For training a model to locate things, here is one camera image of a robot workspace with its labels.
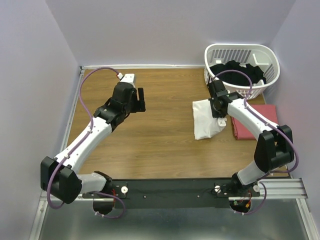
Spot white printed t-shirt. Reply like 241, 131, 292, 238
192, 99, 227, 140

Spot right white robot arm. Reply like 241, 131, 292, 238
207, 80, 295, 196

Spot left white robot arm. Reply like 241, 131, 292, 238
40, 81, 146, 204

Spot black clothes in basket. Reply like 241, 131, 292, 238
209, 60, 267, 87

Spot folded red t-shirt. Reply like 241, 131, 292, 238
230, 103, 279, 140

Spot white plastic laundry basket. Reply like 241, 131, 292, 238
204, 43, 280, 99

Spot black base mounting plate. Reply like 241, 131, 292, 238
82, 177, 260, 214

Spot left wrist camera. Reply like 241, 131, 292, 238
117, 72, 136, 88

